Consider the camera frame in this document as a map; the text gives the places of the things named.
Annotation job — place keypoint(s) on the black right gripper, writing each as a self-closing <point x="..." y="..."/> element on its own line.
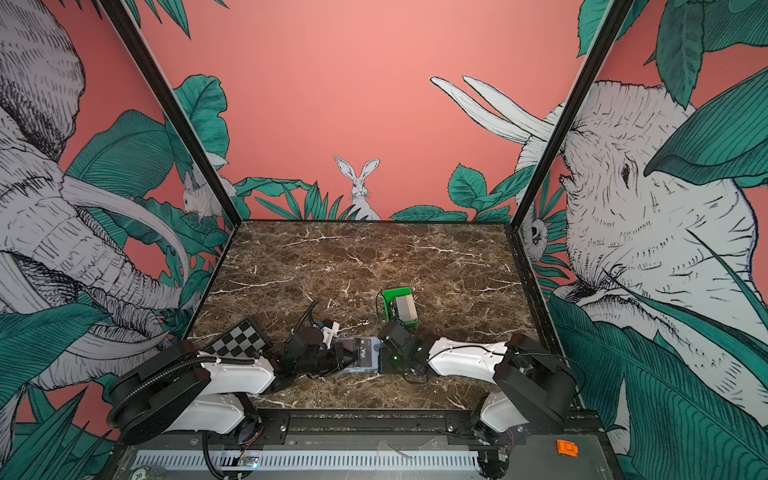
<point x="385" y="367"/>

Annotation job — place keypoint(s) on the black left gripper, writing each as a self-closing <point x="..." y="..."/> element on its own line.
<point x="339" y="359"/>

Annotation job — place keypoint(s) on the blue leather card holder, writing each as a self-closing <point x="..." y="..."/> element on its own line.
<point x="348" y="344"/>

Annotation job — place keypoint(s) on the green plastic card tray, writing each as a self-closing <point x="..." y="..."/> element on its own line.
<point x="389" y="307"/>

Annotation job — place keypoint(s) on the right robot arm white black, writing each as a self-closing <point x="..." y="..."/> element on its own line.
<point x="535" y="387"/>

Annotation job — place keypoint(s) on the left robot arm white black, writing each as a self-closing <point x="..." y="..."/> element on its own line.
<point x="211" y="390"/>

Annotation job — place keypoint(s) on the stack of credit cards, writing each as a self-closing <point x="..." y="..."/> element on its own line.
<point x="406" y="309"/>

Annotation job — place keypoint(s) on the black white checkerboard plate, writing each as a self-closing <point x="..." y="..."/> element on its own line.
<point x="244" y="340"/>

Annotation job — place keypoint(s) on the orange connector clip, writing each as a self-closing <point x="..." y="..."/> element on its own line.
<point x="567" y="448"/>

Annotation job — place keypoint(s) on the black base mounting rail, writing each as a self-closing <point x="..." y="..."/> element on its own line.
<point x="459" y="427"/>

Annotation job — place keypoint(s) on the white slotted cable duct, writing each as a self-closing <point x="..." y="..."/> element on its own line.
<point x="390" y="460"/>

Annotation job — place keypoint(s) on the black left frame post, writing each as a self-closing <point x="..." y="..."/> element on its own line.
<point x="128" y="31"/>

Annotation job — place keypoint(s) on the black frame post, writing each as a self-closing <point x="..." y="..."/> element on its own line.
<point x="128" y="31"/>
<point x="611" y="24"/>

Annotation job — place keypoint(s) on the black right frame post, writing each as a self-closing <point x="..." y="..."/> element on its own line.
<point x="611" y="24"/>

